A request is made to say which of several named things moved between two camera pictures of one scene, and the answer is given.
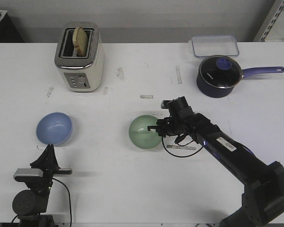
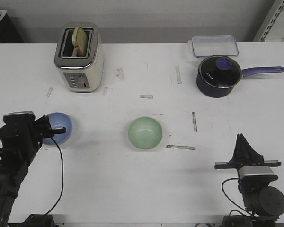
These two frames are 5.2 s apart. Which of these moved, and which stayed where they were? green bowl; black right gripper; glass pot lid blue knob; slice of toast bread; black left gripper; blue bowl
Moved: black right gripper; black left gripper
Stayed: slice of toast bread; blue bowl; green bowl; glass pot lid blue knob
